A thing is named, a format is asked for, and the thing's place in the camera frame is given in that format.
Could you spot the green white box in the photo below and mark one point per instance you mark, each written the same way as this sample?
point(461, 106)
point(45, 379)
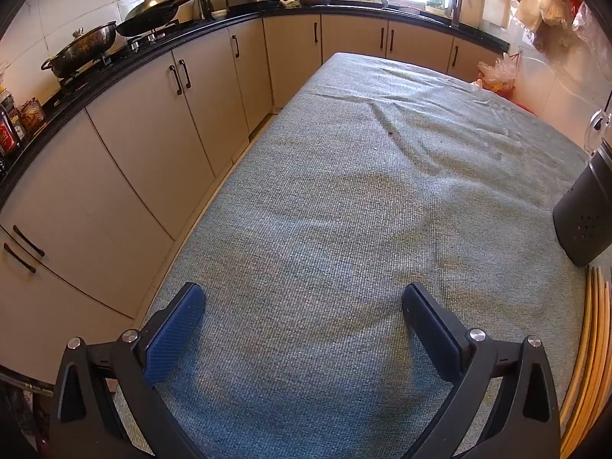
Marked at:
point(435, 4)

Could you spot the clear glass pitcher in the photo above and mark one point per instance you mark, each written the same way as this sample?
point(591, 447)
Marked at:
point(600, 122)

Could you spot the red label bottle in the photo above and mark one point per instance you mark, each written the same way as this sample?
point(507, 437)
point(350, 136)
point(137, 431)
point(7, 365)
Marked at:
point(7, 131)

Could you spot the small white bowl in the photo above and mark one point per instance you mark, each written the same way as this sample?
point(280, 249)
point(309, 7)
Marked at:
point(219, 13)

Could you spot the bundle of wooden chopsticks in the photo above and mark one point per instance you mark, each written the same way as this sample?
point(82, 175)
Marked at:
point(593, 344)

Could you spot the black perforated utensil holder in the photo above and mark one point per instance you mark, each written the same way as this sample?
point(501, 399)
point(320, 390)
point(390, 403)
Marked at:
point(588, 210)

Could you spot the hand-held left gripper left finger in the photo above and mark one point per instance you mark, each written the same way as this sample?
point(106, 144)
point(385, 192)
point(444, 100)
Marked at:
point(177, 330)

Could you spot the dark electric kettle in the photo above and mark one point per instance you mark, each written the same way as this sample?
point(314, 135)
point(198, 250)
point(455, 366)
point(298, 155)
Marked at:
point(203, 7)

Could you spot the crumpled clear plastic bag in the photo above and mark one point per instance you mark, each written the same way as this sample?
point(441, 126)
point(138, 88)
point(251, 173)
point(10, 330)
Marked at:
point(593, 28)

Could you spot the large clear plastic bag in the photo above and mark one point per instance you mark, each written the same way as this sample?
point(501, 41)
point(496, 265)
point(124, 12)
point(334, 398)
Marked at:
point(528, 5)

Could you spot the black gas stove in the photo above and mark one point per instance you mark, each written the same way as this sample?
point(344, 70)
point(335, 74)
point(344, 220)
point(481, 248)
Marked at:
point(138, 42)

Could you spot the grey-blue table cloth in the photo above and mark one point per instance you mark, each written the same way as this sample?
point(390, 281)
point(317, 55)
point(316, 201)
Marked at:
point(334, 201)

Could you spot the black wok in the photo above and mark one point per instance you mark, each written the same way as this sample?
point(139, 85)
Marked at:
point(143, 26)

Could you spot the red plastic basket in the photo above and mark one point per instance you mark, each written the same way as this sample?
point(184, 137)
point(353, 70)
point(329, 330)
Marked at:
point(526, 106)

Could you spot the black kitchen countertop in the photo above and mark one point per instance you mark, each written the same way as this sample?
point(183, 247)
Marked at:
point(143, 52)

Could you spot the glass condiment jar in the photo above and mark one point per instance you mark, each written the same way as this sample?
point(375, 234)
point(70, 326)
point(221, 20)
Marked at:
point(31, 114)

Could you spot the white cutting board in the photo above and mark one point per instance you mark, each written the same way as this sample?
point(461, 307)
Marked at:
point(497, 2)

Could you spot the steel pot with lid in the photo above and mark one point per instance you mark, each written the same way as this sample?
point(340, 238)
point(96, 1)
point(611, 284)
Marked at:
point(81, 50)

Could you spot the beige kitchen base cabinets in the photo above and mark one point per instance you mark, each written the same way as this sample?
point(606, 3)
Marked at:
point(143, 153)

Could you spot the red bin with bags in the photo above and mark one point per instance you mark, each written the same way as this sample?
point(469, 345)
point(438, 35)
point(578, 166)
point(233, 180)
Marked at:
point(497, 74)

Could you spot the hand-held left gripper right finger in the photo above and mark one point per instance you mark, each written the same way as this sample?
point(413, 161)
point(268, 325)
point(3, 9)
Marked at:
point(430, 330)

